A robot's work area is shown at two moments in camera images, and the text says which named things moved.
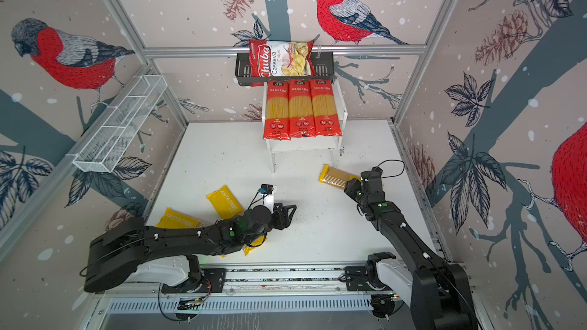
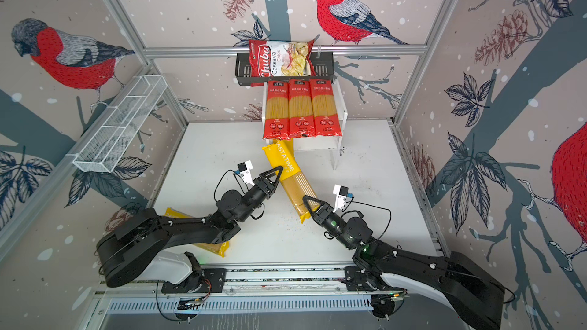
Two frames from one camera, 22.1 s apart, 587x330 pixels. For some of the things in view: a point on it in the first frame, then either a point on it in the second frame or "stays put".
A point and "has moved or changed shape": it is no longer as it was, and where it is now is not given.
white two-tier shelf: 311,144 stays put
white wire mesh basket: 110,146 stays put
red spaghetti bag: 326,121 stays put
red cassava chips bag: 280,59 stays put
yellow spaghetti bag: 228,207 has moved or changed shape
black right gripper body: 355,191 -> 332,222
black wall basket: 324,65 stays put
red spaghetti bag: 301,122 stays put
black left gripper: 278,214 -> 270,189
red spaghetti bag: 277,120 stays put
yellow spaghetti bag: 335,176 -> 290,145
